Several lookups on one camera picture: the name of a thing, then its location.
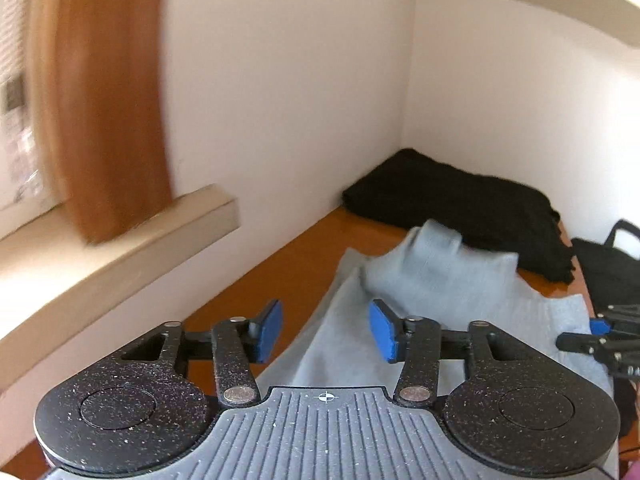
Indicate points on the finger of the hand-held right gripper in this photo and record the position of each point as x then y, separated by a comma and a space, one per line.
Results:
599, 326
580, 343

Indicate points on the person's pink clothing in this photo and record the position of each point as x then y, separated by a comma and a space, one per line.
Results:
632, 472

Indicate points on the wooden window trim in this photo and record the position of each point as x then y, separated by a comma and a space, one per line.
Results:
105, 100

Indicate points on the black folded garment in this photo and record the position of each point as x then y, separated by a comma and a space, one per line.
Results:
465, 205

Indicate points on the white framed window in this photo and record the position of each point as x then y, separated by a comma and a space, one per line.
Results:
20, 110

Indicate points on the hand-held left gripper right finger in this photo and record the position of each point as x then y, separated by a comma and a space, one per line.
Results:
382, 332

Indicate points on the grey sweatshirt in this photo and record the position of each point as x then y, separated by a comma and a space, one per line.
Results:
450, 280

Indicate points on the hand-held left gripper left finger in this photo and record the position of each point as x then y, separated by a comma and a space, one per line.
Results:
267, 332

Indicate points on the black bag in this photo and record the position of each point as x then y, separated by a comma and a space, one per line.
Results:
610, 270

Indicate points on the beige window sill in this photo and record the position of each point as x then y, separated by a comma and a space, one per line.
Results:
115, 270

